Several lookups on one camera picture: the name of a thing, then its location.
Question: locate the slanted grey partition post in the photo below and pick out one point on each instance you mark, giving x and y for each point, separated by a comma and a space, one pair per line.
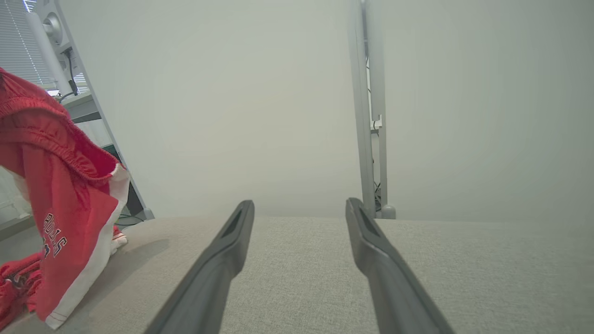
147, 213

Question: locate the red shorts with white trim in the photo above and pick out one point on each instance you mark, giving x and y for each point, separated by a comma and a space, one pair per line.
60, 185

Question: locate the red white basketball jersey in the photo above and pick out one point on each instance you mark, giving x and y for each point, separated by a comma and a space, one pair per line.
16, 283

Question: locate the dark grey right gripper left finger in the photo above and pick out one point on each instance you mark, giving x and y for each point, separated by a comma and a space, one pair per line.
209, 287

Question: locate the white grey background equipment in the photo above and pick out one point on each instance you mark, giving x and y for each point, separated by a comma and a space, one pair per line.
44, 51

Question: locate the white window blinds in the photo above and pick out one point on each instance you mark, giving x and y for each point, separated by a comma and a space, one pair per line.
14, 46

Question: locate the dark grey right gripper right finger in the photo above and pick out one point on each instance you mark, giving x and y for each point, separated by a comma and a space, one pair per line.
394, 297

